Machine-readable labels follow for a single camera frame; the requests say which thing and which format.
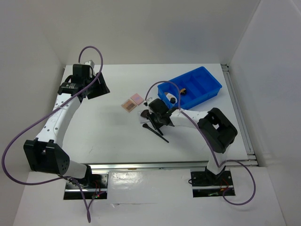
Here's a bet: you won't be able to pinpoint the black fan makeup brush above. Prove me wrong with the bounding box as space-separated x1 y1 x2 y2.
140 110 163 135

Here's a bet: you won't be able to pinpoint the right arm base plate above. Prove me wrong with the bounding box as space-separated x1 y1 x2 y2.
188 170 235 198

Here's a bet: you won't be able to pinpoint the white oval makeup container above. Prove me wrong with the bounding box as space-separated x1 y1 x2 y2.
165 92 175 101

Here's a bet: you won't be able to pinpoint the clear sheet black swatches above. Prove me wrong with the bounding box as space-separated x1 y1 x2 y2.
138 109 150 124

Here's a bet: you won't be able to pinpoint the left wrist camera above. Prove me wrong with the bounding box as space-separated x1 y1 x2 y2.
84 60 95 69

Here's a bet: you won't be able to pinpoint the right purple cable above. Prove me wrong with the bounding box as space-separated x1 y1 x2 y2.
144 81 256 206

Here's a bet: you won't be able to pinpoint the aluminium rail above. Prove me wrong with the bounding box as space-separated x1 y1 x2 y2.
35 160 256 172
221 64 259 167

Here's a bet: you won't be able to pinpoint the small black gold item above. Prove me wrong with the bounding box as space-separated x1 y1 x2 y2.
180 88 187 95

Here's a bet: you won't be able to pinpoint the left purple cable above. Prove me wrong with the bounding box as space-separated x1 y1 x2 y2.
1 46 104 223

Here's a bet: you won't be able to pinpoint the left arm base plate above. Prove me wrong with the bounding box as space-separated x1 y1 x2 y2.
63 172 109 200

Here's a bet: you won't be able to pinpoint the purple cable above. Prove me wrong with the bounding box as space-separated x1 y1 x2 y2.
144 81 256 206
1 46 104 223

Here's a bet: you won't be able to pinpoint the brown eyeshadow palette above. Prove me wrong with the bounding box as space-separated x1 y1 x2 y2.
121 99 137 112

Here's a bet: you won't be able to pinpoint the clear bottle black cap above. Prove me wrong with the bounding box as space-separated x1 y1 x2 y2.
170 97 177 104

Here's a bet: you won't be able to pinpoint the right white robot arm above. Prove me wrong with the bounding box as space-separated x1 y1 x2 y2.
144 98 238 185

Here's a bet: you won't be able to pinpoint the pink compact case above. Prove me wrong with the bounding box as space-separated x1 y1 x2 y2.
130 93 144 105

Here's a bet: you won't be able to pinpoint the aluminium rail front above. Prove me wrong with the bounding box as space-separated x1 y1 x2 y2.
35 160 256 172

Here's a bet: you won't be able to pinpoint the thin black makeup brush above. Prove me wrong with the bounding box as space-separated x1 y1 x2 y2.
142 123 169 143

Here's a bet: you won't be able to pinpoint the aluminium rail right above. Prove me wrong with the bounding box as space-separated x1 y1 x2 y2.
221 64 259 167

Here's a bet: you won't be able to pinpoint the blue plastic organizer bin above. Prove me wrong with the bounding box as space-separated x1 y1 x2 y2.
158 66 222 110

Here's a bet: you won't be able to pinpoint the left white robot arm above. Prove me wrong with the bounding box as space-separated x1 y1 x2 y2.
24 60 110 188

